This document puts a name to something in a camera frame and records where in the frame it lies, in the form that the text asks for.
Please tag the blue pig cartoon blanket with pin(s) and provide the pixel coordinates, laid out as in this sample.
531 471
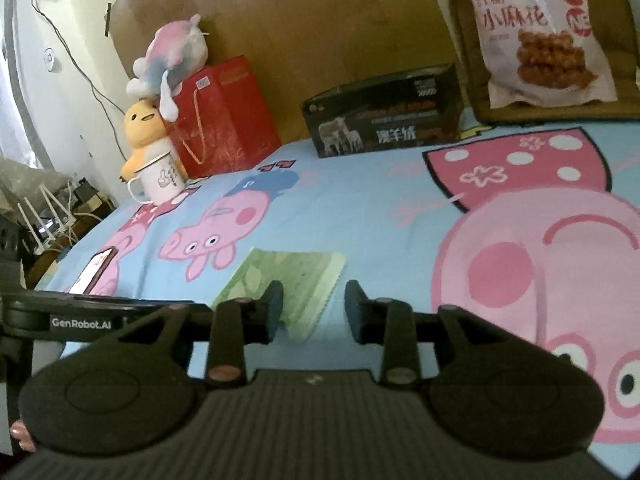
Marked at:
456 224

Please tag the black sheep print box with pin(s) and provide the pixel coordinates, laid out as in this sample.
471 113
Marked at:
399 110

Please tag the smartphone with lit screen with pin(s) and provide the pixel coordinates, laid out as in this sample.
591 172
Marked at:
93 271

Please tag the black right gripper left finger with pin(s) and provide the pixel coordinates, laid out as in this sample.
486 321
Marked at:
160 345

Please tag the green leaf snack packet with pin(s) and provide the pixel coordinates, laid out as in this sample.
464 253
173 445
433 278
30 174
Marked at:
308 280

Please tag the white wifi router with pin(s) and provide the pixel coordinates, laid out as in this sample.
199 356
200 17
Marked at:
51 227

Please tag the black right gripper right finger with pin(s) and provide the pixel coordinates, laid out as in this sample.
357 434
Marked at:
452 332

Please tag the pink fried twist snack bag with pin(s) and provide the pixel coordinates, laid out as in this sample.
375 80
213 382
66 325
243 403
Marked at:
531 46

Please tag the white enamel mug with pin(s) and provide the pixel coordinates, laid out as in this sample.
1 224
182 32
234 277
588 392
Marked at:
157 182

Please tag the pink grey plush toy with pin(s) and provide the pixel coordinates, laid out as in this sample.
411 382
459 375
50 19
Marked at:
177 52

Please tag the yellow duck plush toy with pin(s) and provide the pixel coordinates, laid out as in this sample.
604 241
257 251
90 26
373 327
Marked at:
147 138

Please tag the person's left hand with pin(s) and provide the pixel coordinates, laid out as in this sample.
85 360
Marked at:
20 433

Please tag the large brown cardboard sheet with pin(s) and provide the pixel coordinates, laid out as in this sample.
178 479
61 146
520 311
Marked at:
298 48

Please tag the red gift bag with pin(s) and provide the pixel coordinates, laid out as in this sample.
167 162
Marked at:
224 124

